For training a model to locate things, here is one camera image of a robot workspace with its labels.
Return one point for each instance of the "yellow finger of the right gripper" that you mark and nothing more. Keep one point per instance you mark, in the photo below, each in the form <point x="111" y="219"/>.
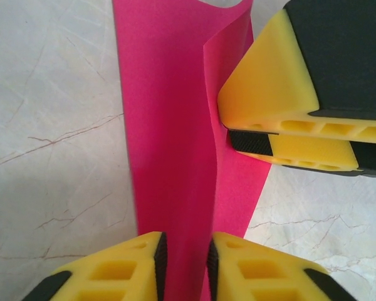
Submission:
<point x="285" y="78"/>
<point x="307" y="150"/>

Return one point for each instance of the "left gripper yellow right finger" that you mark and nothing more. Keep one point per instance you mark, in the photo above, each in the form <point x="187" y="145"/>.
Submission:
<point x="253" y="263"/>

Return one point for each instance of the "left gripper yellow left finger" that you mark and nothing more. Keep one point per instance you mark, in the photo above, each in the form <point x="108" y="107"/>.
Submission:
<point x="119" y="263"/>

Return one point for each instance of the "pink paper sheet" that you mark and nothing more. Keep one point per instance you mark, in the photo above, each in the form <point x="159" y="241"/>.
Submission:
<point x="169" y="125"/>

